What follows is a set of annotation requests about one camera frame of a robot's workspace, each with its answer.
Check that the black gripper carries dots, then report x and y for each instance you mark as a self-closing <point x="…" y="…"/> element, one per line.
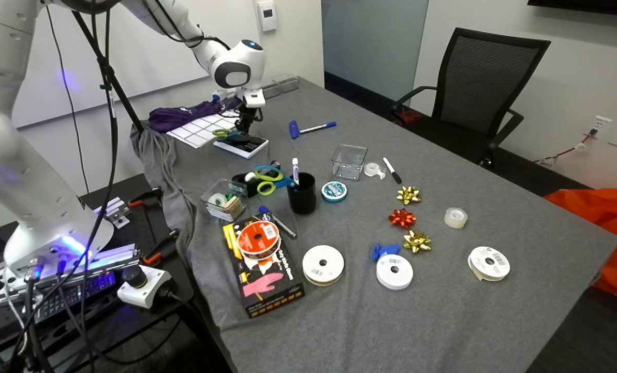
<point x="246" y="114"/>

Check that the robot base controller unit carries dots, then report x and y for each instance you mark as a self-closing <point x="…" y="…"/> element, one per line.
<point x="82" y="271"/>

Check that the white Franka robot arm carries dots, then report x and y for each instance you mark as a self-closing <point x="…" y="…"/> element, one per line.
<point x="11" y="165"/>

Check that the yellow green blue scissors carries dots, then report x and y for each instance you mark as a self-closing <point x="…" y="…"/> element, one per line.
<point x="267" y="187"/>

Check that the black notebook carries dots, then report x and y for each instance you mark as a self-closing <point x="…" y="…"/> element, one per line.
<point x="252" y="147"/>

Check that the white label sheet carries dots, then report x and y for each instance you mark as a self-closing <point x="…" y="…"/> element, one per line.
<point x="197" y="129"/>

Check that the clear plastic organizer tray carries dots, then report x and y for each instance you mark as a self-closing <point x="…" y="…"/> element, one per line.
<point x="279" y="87"/>

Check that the white marker in cup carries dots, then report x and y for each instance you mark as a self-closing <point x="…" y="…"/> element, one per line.
<point x="294" y="169"/>

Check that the blue and white marker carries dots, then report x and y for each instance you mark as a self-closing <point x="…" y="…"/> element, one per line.
<point x="320" y="126"/>

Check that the clear box with ribbon spools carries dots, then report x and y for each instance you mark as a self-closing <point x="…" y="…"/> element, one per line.
<point x="224" y="201"/>

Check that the purple cloth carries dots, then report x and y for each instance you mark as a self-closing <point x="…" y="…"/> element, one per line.
<point x="171" y="116"/>

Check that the black pen cup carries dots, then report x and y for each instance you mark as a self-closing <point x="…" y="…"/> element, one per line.
<point x="303" y="198"/>

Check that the blue and silver pen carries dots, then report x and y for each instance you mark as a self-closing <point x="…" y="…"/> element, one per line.
<point x="276" y="219"/>

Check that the blue tape roll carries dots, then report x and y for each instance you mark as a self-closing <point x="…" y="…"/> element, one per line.
<point x="334" y="191"/>

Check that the empty clear plastic box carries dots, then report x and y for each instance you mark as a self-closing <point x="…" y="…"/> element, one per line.
<point x="351" y="162"/>

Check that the clear tape roll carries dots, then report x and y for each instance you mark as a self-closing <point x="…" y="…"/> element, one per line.
<point x="373" y="171"/>

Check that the black tripod pole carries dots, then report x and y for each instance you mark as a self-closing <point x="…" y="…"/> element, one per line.
<point x="114" y="85"/>

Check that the black box with red ribbon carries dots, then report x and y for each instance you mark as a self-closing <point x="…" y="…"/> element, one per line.
<point x="267" y="276"/>

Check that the white marker pen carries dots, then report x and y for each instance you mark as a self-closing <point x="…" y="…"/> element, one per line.
<point x="392" y="171"/>

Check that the white ribbon spool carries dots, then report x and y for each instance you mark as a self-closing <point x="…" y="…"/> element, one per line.
<point x="394" y="271"/>
<point x="321" y="265"/>
<point x="489" y="264"/>

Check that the gold gift bow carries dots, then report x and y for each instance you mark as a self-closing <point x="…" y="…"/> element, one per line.
<point x="408" y="195"/>
<point x="417" y="240"/>

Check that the red gift bow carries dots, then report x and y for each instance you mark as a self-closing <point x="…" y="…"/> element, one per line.
<point x="403" y="218"/>

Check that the blue gift bow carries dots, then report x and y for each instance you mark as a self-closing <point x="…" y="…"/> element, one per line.
<point x="384" y="249"/>

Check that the white tape roll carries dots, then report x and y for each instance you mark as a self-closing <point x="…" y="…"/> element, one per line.
<point x="457" y="218"/>

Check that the black mesh office chair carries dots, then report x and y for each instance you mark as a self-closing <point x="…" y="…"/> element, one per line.
<point x="486" y="75"/>

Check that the grey table cloth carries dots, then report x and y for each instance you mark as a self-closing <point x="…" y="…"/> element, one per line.
<point x="445" y="317"/>

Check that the orange bag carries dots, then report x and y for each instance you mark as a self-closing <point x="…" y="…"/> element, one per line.
<point x="612" y="219"/>

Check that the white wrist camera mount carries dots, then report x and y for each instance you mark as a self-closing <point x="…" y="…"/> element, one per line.
<point x="255" y="97"/>

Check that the white wall thermostat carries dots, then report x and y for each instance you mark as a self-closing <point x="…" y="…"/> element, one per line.
<point x="267" y="13"/>

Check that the black wall television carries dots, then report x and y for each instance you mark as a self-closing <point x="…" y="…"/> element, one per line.
<point x="585" y="5"/>

